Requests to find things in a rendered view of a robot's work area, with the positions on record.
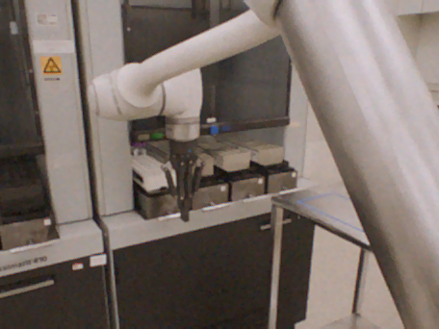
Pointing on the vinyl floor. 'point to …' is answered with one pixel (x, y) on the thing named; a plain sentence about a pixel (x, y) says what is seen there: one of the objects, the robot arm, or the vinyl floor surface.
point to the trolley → (348, 222)
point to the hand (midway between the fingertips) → (184, 209)
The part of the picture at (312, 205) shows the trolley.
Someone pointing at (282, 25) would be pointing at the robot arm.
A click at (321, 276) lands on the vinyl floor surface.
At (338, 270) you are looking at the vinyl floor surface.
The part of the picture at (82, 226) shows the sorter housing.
